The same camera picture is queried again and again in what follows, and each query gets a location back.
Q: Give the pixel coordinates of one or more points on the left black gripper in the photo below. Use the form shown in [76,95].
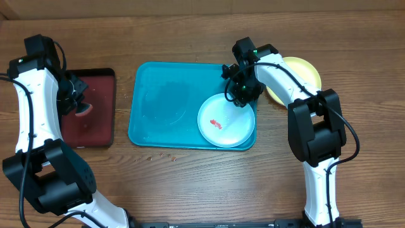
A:
[81,85]

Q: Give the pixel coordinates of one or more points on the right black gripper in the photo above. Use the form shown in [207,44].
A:
[243,100]

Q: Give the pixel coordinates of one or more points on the green and orange sponge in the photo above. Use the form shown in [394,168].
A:
[83,109]

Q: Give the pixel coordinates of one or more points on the light blue plate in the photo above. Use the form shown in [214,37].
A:
[223,124]

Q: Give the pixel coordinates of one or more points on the yellow-green plate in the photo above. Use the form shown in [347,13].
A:
[303,71]

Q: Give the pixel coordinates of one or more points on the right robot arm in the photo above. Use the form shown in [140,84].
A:
[316,132]

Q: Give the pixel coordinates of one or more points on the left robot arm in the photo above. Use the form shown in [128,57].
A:
[45,170]

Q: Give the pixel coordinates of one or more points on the black red-lined water tray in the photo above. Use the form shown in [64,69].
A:
[95,127]

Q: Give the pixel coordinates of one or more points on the teal plastic serving tray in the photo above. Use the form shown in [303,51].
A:
[167,98]

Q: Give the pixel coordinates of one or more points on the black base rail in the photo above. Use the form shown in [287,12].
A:
[278,223]

